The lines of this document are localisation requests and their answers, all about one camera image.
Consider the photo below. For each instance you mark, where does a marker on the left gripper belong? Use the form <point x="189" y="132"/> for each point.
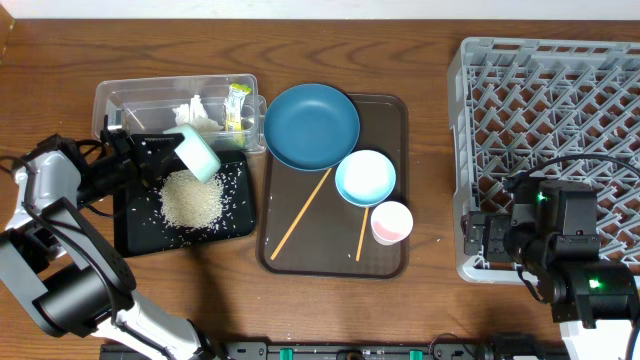
<point x="130" y="157"/>

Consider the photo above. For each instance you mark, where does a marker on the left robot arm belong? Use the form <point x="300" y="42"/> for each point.
<point x="58" y="266"/>

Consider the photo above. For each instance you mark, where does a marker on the light blue bowl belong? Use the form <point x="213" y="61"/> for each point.
<point x="365" y="178"/>

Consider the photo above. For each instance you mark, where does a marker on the grey dishwasher rack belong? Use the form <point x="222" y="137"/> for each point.
<point x="564" y="109"/>

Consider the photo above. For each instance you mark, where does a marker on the green bowl with rice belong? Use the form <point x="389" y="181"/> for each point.
<point x="195" y="153"/>

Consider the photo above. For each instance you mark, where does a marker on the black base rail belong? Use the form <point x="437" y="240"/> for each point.
<point x="442" y="351"/>

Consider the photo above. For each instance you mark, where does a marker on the dark blue plate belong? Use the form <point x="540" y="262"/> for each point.
<point x="311" y="127"/>

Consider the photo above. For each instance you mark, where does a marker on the wooden chopstick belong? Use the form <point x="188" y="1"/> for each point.
<point x="362" y="234"/>
<point x="300" y="214"/>

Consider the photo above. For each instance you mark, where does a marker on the white napkin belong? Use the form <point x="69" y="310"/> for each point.
<point x="194" y="114"/>

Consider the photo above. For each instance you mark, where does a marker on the yellow snack wrapper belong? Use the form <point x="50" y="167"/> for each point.
<point x="233" y="109"/>

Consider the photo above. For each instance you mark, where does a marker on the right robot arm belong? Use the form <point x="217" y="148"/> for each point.
<point x="551" y="233"/>

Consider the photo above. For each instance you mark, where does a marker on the clear plastic bin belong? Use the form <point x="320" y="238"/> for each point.
<point x="144" y="106"/>

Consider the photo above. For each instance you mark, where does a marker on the pile of white rice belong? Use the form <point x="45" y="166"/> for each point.
<point x="187" y="202"/>

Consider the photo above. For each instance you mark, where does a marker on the black plastic bin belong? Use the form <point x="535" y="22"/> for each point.
<point x="141" y="228"/>

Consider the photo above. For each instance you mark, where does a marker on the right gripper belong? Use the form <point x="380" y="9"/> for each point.
<point x="497" y="223"/>

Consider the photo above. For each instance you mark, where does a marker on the pink plastic cup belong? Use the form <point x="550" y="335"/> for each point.
<point x="391" y="222"/>

